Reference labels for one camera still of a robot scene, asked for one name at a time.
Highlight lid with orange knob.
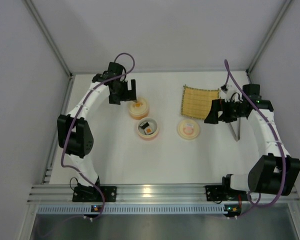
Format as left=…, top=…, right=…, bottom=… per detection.
left=128, top=97, right=149, bottom=115

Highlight orange bowl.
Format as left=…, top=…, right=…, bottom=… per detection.
left=128, top=109, right=149, bottom=120

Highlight metal tongs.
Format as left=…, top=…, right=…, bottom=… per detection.
left=227, top=118, right=241, bottom=142

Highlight sushi roll dark centre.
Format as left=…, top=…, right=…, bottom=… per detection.
left=139, top=121, right=150, bottom=130

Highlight sushi roll orange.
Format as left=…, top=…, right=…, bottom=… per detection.
left=144, top=126, right=154, bottom=136

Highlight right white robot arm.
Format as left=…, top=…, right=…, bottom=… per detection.
left=204, top=84, right=300, bottom=196

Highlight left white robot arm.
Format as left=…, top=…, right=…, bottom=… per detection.
left=57, top=62, right=137, bottom=202

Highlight bamboo sushi mat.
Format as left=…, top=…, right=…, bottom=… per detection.
left=180, top=85, right=220, bottom=120

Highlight lid with pink knob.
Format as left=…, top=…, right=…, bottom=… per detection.
left=177, top=119, right=201, bottom=140

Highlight pink bowl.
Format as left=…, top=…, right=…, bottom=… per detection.
left=137, top=117, right=160, bottom=141

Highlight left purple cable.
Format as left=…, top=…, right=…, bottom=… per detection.
left=60, top=52, right=136, bottom=221

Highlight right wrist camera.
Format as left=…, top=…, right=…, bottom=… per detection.
left=220, top=84, right=238, bottom=102

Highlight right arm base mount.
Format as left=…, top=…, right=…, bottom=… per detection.
left=204, top=174, right=248, bottom=204

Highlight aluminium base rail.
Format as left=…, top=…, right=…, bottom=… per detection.
left=27, top=183, right=300, bottom=205

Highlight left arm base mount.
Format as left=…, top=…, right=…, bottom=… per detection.
left=72, top=180, right=117, bottom=203

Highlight left aluminium frame post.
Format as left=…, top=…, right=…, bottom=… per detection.
left=23, top=0, right=73, bottom=77

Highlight aluminium frame post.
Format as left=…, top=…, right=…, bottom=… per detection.
left=23, top=0, right=73, bottom=77
left=245, top=0, right=294, bottom=77

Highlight right aluminium frame post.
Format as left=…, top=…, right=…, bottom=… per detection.
left=245, top=0, right=294, bottom=77

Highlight slotted cable duct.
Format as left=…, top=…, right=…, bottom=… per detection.
left=37, top=203, right=243, bottom=216

